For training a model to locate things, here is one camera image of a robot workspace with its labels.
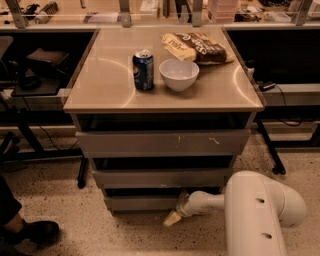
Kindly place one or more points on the grey bottom drawer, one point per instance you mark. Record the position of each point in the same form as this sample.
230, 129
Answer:
143, 202

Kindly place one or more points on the blue soda can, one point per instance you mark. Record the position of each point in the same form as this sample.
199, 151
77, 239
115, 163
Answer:
143, 70

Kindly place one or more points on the pink plastic box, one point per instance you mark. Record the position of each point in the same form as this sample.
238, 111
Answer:
222, 11

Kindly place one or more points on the small black device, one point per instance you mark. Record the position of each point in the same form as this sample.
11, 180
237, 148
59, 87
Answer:
265, 86

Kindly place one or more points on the grey top drawer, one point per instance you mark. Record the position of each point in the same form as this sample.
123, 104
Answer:
162, 143

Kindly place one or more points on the black desk leg right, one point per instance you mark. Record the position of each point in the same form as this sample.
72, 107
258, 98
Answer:
278, 165

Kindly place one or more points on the black desk leg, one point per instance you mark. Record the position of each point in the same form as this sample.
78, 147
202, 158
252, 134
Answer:
82, 174
278, 165

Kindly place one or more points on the white bowl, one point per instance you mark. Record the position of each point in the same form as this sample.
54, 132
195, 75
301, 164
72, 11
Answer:
178, 75

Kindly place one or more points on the grey drawer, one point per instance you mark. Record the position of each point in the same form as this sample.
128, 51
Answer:
162, 178
162, 143
143, 202

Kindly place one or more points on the black desk leg left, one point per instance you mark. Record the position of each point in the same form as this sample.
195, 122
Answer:
82, 174

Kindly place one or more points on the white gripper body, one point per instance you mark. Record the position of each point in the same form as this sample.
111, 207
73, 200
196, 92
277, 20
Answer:
185, 207

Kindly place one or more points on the grey middle drawer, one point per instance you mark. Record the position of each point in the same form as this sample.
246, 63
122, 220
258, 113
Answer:
162, 178

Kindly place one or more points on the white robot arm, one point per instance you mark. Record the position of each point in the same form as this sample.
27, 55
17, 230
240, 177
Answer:
256, 209

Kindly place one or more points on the dark trouser leg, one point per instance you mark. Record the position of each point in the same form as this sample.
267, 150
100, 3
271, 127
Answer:
9, 205

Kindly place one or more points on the grey drawer cabinet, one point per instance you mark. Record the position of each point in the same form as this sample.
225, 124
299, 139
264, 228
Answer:
104, 98

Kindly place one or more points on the black shoe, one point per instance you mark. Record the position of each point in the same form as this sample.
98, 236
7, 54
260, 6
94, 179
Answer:
39, 232

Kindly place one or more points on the brown yellow chip bag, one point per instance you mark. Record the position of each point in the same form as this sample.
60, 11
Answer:
196, 47

